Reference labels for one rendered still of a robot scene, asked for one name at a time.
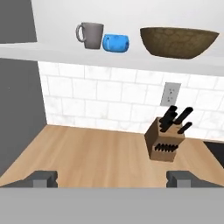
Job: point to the black hob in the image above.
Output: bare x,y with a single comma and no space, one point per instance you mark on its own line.
215,151

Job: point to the brown wooden bowl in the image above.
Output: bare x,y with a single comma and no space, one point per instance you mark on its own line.
178,42

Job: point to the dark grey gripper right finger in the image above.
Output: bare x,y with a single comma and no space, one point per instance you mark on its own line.
180,179

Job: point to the blue cup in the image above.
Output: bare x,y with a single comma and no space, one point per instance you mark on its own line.
115,43

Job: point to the dark grey tall cabinet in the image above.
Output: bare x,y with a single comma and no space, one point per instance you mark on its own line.
18,105

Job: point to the wooden knife block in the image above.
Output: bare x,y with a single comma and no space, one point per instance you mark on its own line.
167,140

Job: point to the white open cabinet shelf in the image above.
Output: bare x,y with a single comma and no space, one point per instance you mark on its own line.
87,55

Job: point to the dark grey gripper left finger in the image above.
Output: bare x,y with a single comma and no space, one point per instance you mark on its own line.
43,178

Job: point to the grey mug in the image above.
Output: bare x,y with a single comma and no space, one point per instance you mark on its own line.
92,36

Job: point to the grey wall socket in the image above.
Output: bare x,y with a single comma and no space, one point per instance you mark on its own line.
170,94

